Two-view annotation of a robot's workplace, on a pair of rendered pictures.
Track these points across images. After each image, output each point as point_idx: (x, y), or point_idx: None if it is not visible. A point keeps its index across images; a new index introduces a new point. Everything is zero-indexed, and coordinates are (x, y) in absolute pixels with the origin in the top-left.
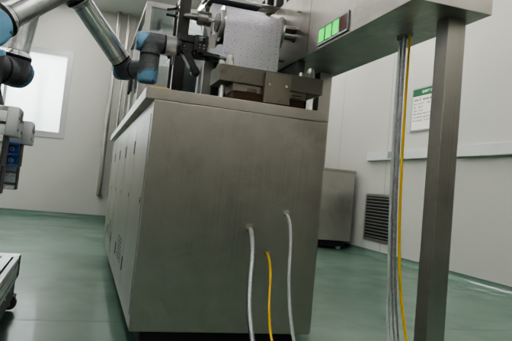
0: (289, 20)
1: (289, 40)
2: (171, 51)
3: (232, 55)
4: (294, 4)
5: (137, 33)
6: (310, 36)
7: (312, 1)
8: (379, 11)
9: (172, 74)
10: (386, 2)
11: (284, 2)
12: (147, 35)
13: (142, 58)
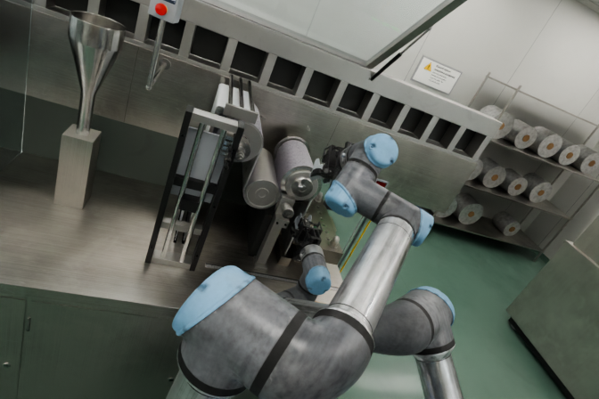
0: (276, 117)
1: (274, 140)
2: None
3: (338, 236)
4: (293, 109)
5: (328, 283)
6: (323, 164)
7: (333, 133)
8: (415, 202)
9: (206, 232)
10: (424, 201)
11: (261, 82)
12: (330, 276)
13: (315, 297)
